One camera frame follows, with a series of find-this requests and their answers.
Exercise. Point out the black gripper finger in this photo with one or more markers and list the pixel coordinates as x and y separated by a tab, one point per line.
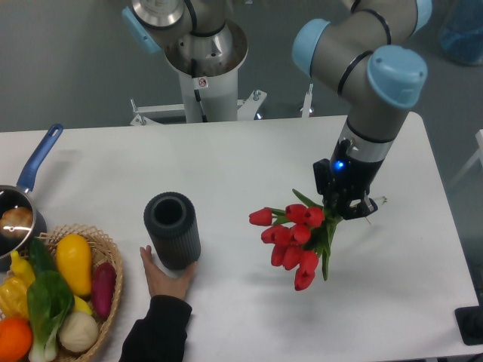
323	176
359	208

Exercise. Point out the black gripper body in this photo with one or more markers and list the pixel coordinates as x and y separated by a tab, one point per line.
351	178

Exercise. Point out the red tulip bouquet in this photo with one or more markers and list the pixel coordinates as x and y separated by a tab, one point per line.
301	235

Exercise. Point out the dark grey ribbed vase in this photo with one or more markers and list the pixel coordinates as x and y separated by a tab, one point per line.
171	223

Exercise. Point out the black sleeved forearm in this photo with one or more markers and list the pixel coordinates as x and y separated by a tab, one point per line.
161	335

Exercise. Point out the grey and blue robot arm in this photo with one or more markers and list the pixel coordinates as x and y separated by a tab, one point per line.
361	59

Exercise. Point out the person's bare hand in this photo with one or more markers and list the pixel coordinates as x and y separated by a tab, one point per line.
160	284

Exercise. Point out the black device at edge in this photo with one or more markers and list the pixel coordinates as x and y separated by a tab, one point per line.
469	321

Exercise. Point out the blue glass container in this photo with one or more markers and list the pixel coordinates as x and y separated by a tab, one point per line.
460	36

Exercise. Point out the woven wicker basket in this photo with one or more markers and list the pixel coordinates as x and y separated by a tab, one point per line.
103	249

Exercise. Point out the purple eggplant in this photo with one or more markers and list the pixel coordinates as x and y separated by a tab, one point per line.
103	287

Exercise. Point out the yellow squash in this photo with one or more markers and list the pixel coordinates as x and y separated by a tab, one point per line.
74	262

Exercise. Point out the white onion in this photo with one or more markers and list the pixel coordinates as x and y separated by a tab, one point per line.
79	332

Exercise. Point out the green cucumber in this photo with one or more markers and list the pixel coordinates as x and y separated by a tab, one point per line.
40	257

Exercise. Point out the green bok choy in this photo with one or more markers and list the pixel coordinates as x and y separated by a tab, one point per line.
49	302

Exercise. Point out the brown bread in pan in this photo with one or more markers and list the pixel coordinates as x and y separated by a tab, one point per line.
16	223

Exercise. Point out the yellow bell pepper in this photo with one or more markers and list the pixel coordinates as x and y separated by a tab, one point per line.
14	299

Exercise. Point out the orange fruit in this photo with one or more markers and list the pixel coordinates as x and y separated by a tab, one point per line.
16	338

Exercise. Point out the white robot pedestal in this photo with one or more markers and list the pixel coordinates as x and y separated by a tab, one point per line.
207	69

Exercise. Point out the blue handled saucepan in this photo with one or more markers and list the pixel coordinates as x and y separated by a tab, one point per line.
19	196

